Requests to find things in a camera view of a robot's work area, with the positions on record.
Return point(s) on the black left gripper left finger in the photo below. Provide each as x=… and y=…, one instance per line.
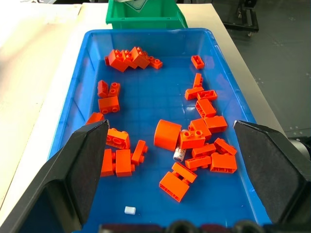
x=73, y=170

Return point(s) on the large blue plastic bin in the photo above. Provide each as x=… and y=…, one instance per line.
x=150, y=102

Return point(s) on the orange toy brick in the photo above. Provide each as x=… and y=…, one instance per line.
x=193, y=93
x=107, y=162
x=215, y=123
x=192, y=140
x=203, y=150
x=123, y=162
x=197, y=61
x=223, y=163
x=225, y=146
x=130, y=59
x=207, y=95
x=174, y=186
x=139, y=151
x=114, y=89
x=108, y=104
x=197, y=162
x=95, y=118
x=155, y=63
x=198, y=80
x=140, y=57
x=185, y=171
x=117, y=138
x=206, y=107
x=102, y=88
x=200, y=127
x=117, y=60

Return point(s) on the white cylindrical battery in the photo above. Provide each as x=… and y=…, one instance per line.
x=179, y=154

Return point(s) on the black wheeled cart frame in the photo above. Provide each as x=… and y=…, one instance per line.
x=245, y=17

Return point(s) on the green plastic bin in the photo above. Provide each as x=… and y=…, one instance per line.
x=145, y=18

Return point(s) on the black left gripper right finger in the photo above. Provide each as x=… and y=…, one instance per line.
x=272, y=165

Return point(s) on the large rounded orange brick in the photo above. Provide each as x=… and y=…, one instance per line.
x=166, y=134

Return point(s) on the small white block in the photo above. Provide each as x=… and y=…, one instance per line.
x=130, y=210

